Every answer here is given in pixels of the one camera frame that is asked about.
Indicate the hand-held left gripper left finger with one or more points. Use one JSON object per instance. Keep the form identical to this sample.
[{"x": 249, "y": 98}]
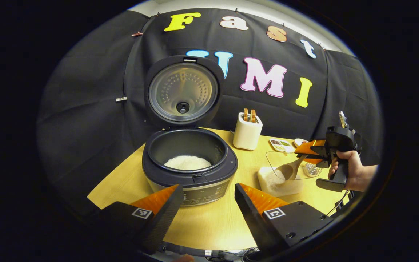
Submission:
[{"x": 164, "y": 218}]

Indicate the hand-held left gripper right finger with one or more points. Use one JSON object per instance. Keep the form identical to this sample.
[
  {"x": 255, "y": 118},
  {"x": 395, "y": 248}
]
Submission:
[{"x": 253, "y": 218}]

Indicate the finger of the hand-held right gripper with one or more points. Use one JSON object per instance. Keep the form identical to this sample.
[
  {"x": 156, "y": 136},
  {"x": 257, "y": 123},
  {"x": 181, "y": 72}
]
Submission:
[
  {"x": 313, "y": 161},
  {"x": 308, "y": 148}
]

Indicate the clear square chopstick holder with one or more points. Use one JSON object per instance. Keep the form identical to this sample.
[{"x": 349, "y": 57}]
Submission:
[{"x": 312, "y": 170}]

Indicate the wooden spoon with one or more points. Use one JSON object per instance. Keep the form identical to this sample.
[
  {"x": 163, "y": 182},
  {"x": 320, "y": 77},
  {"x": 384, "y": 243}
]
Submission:
[{"x": 289, "y": 171}]

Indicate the black rice cooker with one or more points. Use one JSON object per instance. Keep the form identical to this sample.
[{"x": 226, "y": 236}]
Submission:
[{"x": 182, "y": 91}]

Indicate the white round plate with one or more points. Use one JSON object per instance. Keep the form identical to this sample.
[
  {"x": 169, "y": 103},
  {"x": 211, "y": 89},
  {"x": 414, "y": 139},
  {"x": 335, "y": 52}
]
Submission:
[{"x": 299, "y": 142}]

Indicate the white divided dish of beans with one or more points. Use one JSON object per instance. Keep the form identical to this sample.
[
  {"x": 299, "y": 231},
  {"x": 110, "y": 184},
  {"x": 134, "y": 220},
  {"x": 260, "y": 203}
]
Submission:
[{"x": 282, "y": 145}]

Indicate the white toaster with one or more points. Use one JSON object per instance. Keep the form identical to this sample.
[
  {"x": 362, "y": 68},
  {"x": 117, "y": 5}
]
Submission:
[{"x": 246, "y": 134}]

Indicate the toasted bread slice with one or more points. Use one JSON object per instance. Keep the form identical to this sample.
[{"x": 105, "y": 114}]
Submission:
[
  {"x": 246, "y": 115},
  {"x": 253, "y": 115}
]

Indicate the silver cloth clip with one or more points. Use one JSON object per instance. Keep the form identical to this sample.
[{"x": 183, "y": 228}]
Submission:
[{"x": 121, "y": 99}]

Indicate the red cloth clip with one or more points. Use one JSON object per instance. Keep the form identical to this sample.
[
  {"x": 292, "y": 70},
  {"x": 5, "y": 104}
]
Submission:
[{"x": 137, "y": 34}]

